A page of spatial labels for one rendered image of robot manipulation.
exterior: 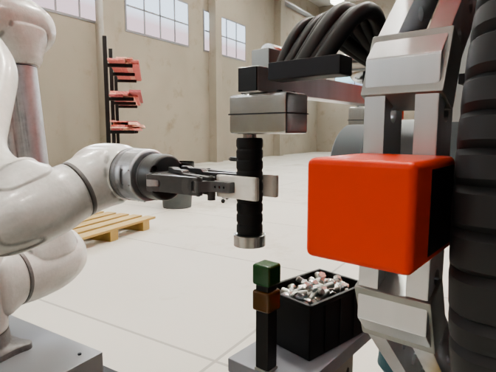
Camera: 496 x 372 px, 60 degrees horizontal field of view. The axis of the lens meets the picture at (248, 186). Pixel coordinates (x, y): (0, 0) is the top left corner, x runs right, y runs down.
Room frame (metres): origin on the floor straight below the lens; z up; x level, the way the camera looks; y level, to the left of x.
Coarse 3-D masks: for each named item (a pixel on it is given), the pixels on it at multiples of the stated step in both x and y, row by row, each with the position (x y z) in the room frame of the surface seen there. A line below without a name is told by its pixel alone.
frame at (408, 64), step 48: (432, 0) 0.43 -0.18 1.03; (384, 48) 0.36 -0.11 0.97; (432, 48) 0.33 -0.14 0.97; (384, 96) 0.35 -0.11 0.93; (432, 96) 0.33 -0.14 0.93; (384, 144) 0.35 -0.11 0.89; (432, 144) 0.33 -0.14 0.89; (384, 288) 0.35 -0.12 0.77; (432, 288) 0.33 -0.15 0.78; (384, 336) 0.36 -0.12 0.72; (432, 336) 0.33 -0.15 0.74
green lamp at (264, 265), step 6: (258, 264) 0.76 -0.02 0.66; (264, 264) 0.76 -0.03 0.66; (270, 264) 0.76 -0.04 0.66; (276, 264) 0.76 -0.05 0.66; (252, 270) 0.77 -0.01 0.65; (258, 270) 0.76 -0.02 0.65; (264, 270) 0.75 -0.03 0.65; (270, 270) 0.74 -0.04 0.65; (276, 270) 0.76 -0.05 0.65; (252, 276) 0.77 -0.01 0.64; (258, 276) 0.76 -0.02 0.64; (264, 276) 0.75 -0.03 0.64; (270, 276) 0.74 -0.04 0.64; (276, 276) 0.76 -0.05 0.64; (258, 282) 0.76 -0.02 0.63; (264, 282) 0.75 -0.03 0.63; (270, 282) 0.74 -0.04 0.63; (276, 282) 0.76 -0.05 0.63
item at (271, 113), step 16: (240, 96) 0.55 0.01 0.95; (256, 96) 0.53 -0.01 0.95; (272, 96) 0.52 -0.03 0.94; (288, 96) 0.51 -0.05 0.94; (304, 96) 0.53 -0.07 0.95; (240, 112) 0.55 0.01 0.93; (256, 112) 0.53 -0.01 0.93; (272, 112) 0.51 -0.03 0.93; (288, 112) 0.51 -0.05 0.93; (304, 112) 0.53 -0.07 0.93; (240, 128) 0.55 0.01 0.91; (256, 128) 0.53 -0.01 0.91; (272, 128) 0.52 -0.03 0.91; (288, 128) 0.51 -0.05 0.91; (304, 128) 0.53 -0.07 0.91
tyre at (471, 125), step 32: (480, 0) 0.29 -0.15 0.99; (480, 32) 0.28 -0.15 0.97; (480, 64) 0.27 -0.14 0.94; (480, 96) 0.26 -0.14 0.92; (480, 128) 0.26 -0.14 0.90; (480, 160) 0.25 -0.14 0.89; (480, 192) 0.25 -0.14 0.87; (480, 224) 0.25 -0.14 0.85; (480, 256) 0.25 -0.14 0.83; (448, 288) 0.28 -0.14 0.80; (480, 288) 0.25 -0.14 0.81; (448, 320) 0.28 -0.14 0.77; (480, 320) 0.25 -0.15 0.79; (480, 352) 0.26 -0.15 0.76
